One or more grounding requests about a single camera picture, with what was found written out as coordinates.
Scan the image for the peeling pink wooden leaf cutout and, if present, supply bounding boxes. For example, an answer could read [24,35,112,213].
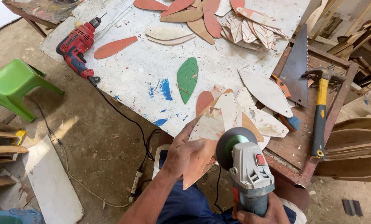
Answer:
[182,106,226,190]

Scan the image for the paint-stained wooden table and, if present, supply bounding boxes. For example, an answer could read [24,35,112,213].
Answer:
[2,0,84,38]

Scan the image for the blue plastic tub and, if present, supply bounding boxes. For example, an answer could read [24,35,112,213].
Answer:
[0,208,44,224]

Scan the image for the red painted leaf cutout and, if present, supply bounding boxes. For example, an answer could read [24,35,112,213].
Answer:
[94,36,139,60]

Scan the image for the black grinder cable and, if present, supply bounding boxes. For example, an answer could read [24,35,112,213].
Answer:
[213,165,229,224]

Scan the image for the person's blue shorts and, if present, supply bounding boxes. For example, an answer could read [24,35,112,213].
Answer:
[156,149,298,224]

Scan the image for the white cable plug connector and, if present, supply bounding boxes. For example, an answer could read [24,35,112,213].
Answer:
[128,169,144,203]

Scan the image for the plain white leaf cutout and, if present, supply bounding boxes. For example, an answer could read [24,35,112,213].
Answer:
[145,26,194,40]
[147,34,197,46]

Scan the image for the heap of red carved leaves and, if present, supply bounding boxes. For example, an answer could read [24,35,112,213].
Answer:
[133,0,290,53]

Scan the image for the brown wooden workbench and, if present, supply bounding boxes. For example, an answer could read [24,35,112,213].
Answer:
[262,44,360,189]

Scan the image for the hammer with yellow black handle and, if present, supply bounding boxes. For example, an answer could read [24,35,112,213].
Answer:
[301,67,339,159]

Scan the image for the stack of curved wooden boards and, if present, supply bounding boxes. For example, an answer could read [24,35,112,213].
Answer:
[314,117,371,183]

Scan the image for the heap of wooden sticks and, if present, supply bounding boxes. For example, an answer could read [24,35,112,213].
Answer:
[294,0,371,95]

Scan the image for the red electric drill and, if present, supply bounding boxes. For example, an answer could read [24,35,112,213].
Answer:
[56,13,108,86]

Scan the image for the grey angle grinder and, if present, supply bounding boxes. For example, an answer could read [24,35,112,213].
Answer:
[215,127,275,218]

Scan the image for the green plastic chair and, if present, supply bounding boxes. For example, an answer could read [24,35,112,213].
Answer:
[0,58,65,123]

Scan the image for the black drill cable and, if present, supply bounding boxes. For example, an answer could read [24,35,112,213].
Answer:
[87,76,162,200]

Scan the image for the pile of white unfinished leaves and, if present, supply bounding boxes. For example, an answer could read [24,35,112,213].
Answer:
[195,70,295,152]

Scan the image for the dark sandpaper sheet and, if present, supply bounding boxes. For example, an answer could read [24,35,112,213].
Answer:
[342,199,364,217]

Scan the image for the heap of wood scraps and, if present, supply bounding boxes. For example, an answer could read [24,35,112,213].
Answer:
[0,114,29,191]

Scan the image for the handsaw with orange blue handle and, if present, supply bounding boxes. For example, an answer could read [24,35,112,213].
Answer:
[271,23,309,132]

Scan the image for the yellow box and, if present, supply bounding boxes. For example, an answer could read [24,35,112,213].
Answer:
[11,130,28,146]

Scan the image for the person's right hand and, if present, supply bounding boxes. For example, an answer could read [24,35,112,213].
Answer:
[232,191,290,224]

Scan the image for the thin grey extension cord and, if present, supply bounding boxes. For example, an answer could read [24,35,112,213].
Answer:
[26,97,133,208]

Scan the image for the white board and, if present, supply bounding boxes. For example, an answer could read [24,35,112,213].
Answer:
[22,135,85,224]

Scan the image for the person's left hand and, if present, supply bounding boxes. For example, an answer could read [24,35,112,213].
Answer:
[162,116,206,184]

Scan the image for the green painted leaf cutout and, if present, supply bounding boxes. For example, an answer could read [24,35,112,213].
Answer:
[177,57,199,105]

